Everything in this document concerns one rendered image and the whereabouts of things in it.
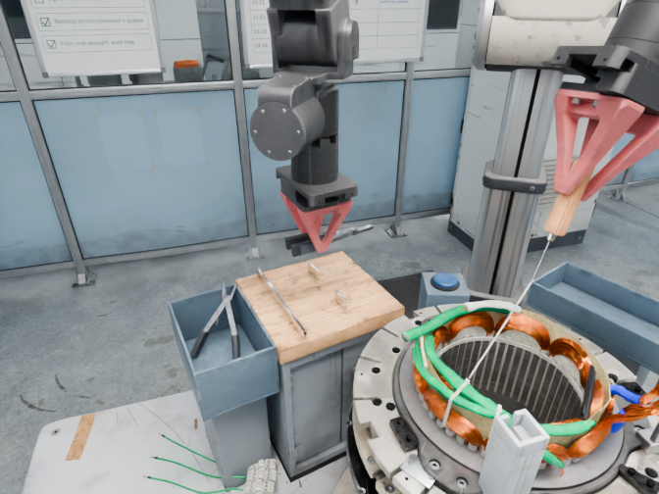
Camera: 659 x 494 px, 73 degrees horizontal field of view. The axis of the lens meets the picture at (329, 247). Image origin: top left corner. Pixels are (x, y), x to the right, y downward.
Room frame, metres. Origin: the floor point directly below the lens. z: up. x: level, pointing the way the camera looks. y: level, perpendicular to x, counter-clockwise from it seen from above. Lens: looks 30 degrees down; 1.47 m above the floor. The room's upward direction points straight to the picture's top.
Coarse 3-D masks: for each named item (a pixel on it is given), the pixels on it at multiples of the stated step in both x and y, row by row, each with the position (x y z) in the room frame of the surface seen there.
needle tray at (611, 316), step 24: (552, 288) 0.63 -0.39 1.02; (576, 288) 0.63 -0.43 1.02; (600, 288) 0.60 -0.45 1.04; (624, 288) 0.58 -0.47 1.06; (552, 312) 0.56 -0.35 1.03; (576, 312) 0.53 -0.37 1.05; (600, 312) 0.57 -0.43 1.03; (624, 312) 0.57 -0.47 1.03; (648, 312) 0.55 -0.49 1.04; (600, 336) 0.50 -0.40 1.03; (624, 336) 0.48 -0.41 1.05; (648, 336) 0.51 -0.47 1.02; (624, 360) 0.48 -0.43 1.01; (648, 360) 0.45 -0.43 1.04
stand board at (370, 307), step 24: (336, 264) 0.65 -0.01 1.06; (240, 288) 0.58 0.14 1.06; (264, 288) 0.58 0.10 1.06; (288, 288) 0.58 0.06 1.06; (312, 288) 0.58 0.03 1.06; (336, 288) 0.58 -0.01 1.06; (360, 288) 0.58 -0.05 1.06; (264, 312) 0.52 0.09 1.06; (312, 312) 0.52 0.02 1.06; (336, 312) 0.52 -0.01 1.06; (360, 312) 0.52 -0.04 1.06; (384, 312) 0.52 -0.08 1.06; (288, 336) 0.46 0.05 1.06; (312, 336) 0.46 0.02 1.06; (336, 336) 0.47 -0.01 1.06; (288, 360) 0.44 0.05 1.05
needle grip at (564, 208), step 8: (576, 160) 0.34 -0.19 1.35; (584, 184) 0.33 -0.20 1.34; (576, 192) 0.33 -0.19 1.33; (560, 200) 0.33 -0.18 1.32; (568, 200) 0.32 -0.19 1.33; (576, 200) 0.32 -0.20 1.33; (552, 208) 0.33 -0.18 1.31; (560, 208) 0.33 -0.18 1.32; (568, 208) 0.32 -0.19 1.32; (576, 208) 0.32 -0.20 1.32; (552, 216) 0.33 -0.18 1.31; (560, 216) 0.32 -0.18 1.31; (568, 216) 0.32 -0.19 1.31; (544, 224) 0.33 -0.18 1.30; (552, 224) 0.32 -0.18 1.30; (560, 224) 0.32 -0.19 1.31; (568, 224) 0.32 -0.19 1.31; (552, 232) 0.32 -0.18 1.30; (560, 232) 0.32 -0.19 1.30
